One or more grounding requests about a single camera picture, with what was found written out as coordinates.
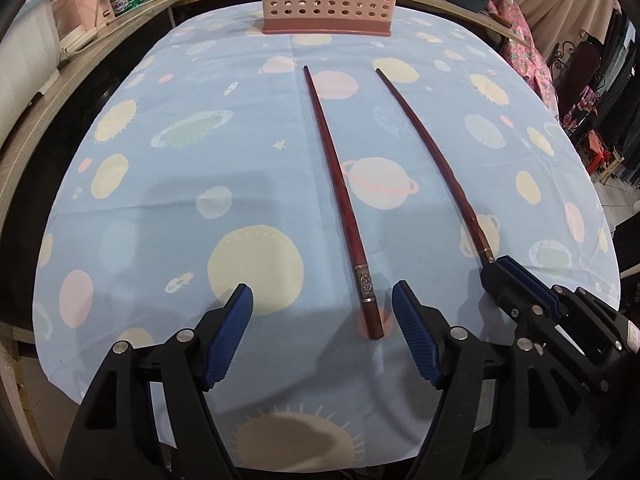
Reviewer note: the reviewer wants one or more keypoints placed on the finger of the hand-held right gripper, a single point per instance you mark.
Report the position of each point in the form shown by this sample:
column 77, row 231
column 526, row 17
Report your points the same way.
column 505, row 290
column 512, row 265

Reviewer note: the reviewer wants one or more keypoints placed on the hanging clothes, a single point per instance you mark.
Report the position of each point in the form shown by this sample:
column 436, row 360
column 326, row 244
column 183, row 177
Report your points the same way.
column 620, row 85

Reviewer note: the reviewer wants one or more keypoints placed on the white plastic storage box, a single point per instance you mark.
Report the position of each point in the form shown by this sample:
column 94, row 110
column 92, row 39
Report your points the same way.
column 25, row 45

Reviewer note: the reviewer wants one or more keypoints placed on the light blue planet print cloth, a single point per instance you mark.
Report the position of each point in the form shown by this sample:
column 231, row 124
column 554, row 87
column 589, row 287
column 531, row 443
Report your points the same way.
column 200, row 160

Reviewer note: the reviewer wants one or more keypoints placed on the red plastic stool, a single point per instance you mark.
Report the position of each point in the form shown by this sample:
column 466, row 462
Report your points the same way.
column 597, row 155

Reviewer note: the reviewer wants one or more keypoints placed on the dark red chopstick silver band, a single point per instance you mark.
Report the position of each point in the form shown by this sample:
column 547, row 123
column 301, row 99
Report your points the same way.
column 345, row 195

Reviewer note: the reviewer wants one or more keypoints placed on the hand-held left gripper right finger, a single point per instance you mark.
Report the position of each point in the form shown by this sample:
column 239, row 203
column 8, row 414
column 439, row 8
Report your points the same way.
column 415, row 335

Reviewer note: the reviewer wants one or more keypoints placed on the pink pineapple print cloth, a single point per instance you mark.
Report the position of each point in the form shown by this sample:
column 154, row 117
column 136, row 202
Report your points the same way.
column 525, row 55

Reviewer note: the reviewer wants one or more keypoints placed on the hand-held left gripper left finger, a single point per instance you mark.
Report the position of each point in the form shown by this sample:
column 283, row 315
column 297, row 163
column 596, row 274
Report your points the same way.
column 227, row 340

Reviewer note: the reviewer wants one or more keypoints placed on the dark red chopstick gold band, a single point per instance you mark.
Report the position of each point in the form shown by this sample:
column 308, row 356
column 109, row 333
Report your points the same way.
column 440, row 162

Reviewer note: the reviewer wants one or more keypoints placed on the small white appliance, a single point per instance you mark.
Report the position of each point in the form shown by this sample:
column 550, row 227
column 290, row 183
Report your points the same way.
column 80, row 40

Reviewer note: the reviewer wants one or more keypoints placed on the black metal rack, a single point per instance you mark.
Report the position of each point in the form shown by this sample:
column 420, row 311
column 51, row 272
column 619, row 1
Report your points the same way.
column 580, row 80

